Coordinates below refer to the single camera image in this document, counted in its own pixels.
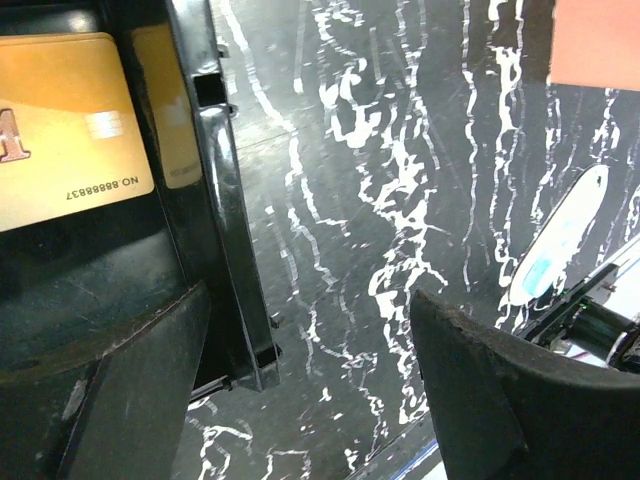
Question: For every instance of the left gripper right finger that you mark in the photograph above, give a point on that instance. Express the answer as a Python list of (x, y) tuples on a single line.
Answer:
[(503, 408)]

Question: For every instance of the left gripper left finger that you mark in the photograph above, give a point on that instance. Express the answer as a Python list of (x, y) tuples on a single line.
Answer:
[(111, 406)]

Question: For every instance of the black tray with gold card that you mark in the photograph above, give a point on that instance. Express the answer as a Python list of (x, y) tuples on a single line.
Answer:
[(66, 279)]

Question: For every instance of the orange desk file organizer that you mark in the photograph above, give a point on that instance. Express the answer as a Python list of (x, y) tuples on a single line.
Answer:
[(595, 43)]

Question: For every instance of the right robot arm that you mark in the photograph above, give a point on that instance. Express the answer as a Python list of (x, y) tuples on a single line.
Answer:
[(600, 315)]

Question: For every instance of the gold credit card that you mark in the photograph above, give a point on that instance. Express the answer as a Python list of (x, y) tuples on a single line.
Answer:
[(70, 140)]

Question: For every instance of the blister pack with blue tool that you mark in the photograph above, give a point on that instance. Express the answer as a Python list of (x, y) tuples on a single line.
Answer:
[(558, 240)]

